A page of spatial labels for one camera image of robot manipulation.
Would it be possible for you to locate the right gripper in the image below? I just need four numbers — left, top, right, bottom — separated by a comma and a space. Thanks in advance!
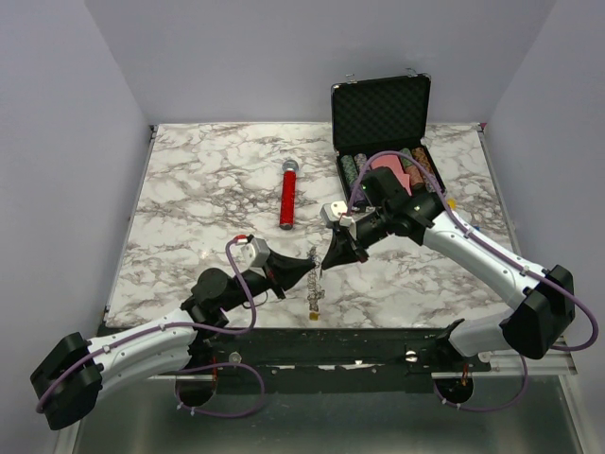
320, 206, 392, 271

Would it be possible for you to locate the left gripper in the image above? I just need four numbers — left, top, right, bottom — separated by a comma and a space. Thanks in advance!
219, 247, 315, 312

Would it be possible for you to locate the round metal keyring disc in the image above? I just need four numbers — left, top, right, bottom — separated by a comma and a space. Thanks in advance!
306, 246, 325, 322

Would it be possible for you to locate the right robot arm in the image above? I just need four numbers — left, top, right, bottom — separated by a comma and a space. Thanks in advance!
320, 167, 575, 371

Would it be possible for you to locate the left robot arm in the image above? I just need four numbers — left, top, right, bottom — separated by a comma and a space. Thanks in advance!
30, 250, 314, 430

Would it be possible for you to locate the red glitter microphone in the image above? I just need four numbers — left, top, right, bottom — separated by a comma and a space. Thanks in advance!
279, 159, 299, 230

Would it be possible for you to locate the pink playing card deck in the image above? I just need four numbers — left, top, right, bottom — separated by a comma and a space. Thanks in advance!
370, 154, 411, 194

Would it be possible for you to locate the brown poker chip stack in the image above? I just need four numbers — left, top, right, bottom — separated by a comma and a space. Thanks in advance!
411, 147, 435, 192

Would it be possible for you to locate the black poker chip case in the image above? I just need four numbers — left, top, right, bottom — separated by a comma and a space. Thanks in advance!
331, 72, 431, 199

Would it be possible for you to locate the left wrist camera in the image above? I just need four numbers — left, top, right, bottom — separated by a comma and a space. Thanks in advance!
242, 237, 270, 269

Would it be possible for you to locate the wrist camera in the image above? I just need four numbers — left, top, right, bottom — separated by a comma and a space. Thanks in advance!
242, 237, 270, 269
320, 201, 355, 231

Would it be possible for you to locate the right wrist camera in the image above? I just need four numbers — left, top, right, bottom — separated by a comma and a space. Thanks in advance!
320, 201, 355, 231

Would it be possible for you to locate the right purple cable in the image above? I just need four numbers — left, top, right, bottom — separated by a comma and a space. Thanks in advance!
347, 150, 597, 412

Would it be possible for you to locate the black front mounting rail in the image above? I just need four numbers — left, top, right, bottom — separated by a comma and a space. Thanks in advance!
186, 328, 491, 394

